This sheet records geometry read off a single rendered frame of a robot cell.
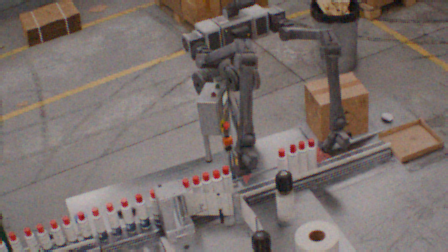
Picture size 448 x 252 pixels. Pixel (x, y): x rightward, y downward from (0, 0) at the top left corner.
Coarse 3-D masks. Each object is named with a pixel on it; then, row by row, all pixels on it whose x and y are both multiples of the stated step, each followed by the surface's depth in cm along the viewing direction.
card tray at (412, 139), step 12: (420, 120) 391; (384, 132) 385; (396, 132) 388; (408, 132) 387; (420, 132) 386; (432, 132) 381; (396, 144) 379; (408, 144) 378; (420, 144) 376; (432, 144) 375; (396, 156) 370; (408, 156) 365
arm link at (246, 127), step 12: (240, 60) 320; (240, 72) 324; (252, 72) 323; (240, 84) 325; (252, 84) 324; (240, 96) 326; (252, 96) 324; (240, 108) 326; (252, 108) 325; (240, 120) 326; (252, 120) 326; (240, 132) 325; (252, 132) 326; (252, 144) 328
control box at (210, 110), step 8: (208, 88) 327; (224, 88) 327; (200, 96) 322; (208, 96) 321; (200, 104) 319; (208, 104) 318; (216, 104) 317; (200, 112) 322; (208, 112) 321; (216, 112) 320; (200, 120) 324; (208, 120) 323; (216, 120) 322; (224, 120) 331; (200, 128) 327; (208, 128) 326; (216, 128) 325
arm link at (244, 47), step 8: (240, 40) 324; (248, 40) 326; (224, 48) 337; (232, 48) 330; (240, 48) 321; (248, 48) 324; (200, 56) 353; (208, 56) 350; (216, 56) 344; (224, 56) 337; (248, 56) 321; (200, 64) 354; (216, 64) 356
